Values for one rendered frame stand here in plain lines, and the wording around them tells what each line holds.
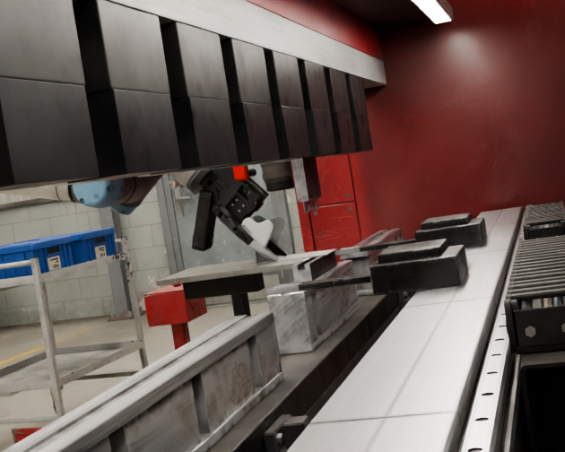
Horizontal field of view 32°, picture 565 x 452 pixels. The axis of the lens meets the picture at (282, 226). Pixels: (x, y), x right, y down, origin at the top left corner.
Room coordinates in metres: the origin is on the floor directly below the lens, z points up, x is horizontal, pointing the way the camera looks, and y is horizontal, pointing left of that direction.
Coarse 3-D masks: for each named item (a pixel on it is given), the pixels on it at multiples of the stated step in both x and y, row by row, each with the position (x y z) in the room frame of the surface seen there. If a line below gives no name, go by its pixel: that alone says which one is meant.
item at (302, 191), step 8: (296, 160) 1.69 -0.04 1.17; (304, 160) 1.69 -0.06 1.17; (312, 160) 1.75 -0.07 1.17; (296, 168) 1.69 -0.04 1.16; (304, 168) 1.69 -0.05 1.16; (312, 168) 1.74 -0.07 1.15; (296, 176) 1.69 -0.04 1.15; (304, 176) 1.68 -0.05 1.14; (312, 176) 1.73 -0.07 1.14; (296, 184) 1.69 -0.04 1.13; (304, 184) 1.68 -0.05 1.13; (312, 184) 1.73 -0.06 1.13; (296, 192) 1.69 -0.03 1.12; (304, 192) 1.68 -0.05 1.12; (312, 192) 1.72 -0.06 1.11; (320, 192) 1.78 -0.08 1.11; (304, 200) 1.68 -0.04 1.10; (312, 200) 1.75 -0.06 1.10; (304, 208) 1.68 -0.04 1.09; (312, 208) 1.74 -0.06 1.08
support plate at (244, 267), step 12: (228, 264) 1.84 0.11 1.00; (240, 264) 1.80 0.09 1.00; (252, 264) 1.76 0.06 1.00; (276, 264) 1.68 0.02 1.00; (288, 264) 1.66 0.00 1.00; (168, 276) 1.77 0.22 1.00; (180, 276) 1.73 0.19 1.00; (192, 276) 1.70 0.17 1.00; (204, 276) 1.70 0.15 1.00; (216, 276) 1.69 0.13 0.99; (228, 276) 1.69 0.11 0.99
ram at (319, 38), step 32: (128, 0) 0.98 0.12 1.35; (160, 0) 1.06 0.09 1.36; (192, 0) 1.16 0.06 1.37; (224, 0) 1.28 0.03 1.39; (256, 0) 1.44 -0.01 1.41; (288, 0) 1.63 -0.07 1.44; (320, 0) 1.88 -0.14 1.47; (224, 32) 1.26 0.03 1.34; (256, 32) 1.41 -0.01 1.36; (288, 32) 1.59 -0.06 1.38; (320, 32) 1.84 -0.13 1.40; (352, 32) 2.17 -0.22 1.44; (320, 64) 1.80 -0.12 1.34; (352, 64) 2.11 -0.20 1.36
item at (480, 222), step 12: (444, 216) 1.70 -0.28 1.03; (456, 216) 1.66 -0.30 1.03; (468, 216) 1.64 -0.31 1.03; (420, 228) 1.68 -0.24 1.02; (432, 228) 1.63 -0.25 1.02; (444, 228) 1.61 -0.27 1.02; (456, 228) 1.61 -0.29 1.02; (468, 228) 1.60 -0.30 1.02; (480, 228) 1.60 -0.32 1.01; (408, 240) 1.68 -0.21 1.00; (420, 240) 1.62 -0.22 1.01; (456, 240) 1.61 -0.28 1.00; (468, 240) 1.60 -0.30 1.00; (480, 240) 1.60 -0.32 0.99; (336, 252) 1.71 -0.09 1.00; (348, 252) 1.70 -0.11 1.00
